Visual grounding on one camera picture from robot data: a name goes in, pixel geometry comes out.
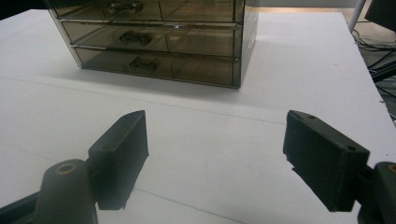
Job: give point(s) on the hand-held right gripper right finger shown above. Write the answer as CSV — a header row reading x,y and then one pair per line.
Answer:
x,y
323,161

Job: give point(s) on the white metal desk frame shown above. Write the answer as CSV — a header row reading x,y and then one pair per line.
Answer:
x,y
356,14

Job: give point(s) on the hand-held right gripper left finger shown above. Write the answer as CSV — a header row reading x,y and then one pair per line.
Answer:
x,y
120,161

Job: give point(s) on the smoky transparent drawer cabinet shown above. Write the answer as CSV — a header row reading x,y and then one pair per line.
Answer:
x,y
249,37

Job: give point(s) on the white table cover sheet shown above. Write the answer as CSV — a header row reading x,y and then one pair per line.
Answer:
x,y
218,155

